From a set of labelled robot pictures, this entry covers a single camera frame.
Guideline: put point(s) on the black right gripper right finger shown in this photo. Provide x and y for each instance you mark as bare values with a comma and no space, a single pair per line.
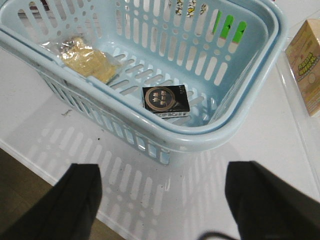
265,207

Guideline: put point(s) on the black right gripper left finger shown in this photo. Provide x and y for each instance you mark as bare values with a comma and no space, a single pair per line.
66,212

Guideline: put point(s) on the black tissue pack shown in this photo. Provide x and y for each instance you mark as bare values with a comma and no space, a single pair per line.
166,101

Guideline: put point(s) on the bread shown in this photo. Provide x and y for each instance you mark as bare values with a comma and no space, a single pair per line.
79,55

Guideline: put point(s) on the light blue plastic basket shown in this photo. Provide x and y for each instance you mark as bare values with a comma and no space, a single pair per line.
156,47

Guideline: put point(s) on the green white package behind basket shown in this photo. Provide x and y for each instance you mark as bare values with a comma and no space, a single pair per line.
225,32

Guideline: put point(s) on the cartoon patterned package behind basket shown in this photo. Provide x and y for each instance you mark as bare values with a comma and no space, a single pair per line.
189,12

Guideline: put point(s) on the small beige carton box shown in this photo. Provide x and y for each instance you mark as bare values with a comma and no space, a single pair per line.
303,54

